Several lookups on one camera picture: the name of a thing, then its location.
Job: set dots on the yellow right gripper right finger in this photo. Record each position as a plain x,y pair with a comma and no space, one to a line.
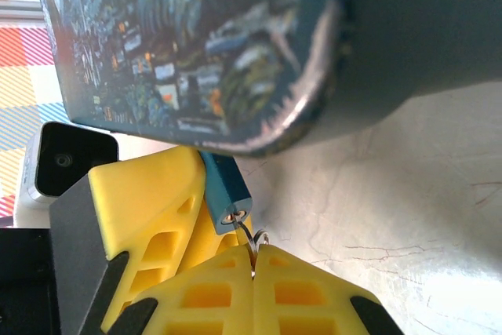
313,296

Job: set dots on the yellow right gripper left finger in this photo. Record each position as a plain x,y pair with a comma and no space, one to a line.
204,296

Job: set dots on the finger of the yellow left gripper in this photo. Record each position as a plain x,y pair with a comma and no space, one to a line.
208,245
145,201

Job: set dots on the blue padlock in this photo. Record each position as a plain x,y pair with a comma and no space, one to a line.
225,194

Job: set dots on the starry night print pad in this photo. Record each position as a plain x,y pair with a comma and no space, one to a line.
176,37

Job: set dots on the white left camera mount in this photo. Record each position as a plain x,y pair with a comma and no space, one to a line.
29,213

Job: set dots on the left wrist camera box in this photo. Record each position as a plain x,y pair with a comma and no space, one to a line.
70,158

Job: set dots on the aluminium frame rail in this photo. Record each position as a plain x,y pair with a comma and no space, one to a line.
19,8

